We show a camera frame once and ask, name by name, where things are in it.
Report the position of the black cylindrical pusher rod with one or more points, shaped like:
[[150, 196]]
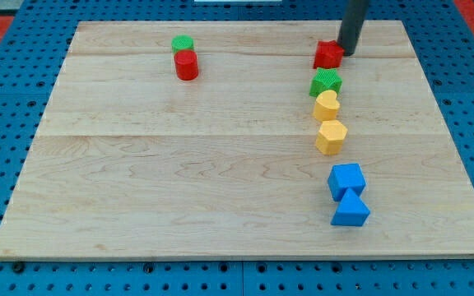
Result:
[[351, 25]]

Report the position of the red cylinder block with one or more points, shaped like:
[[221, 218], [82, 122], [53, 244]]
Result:
[[186, 64]]

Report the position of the yellow heart block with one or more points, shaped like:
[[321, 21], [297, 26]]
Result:
[[326, 106]]

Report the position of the red star block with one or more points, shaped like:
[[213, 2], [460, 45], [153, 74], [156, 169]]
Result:
[[328, 55]]

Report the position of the green cylinder block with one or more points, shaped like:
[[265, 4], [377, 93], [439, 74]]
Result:
[[182, 42]]

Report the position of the green star block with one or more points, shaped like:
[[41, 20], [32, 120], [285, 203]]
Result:
[[325, 79]]

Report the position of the blue triangle block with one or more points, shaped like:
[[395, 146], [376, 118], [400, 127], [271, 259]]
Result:
[[351, 211]]

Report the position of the yellow hexagon block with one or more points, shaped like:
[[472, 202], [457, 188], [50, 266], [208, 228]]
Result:
[[331, 136]]

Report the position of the light wooden board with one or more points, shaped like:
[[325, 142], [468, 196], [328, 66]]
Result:
[[130, 163]]

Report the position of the blue cube block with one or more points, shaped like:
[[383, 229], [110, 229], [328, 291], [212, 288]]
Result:
[[343, 177]]

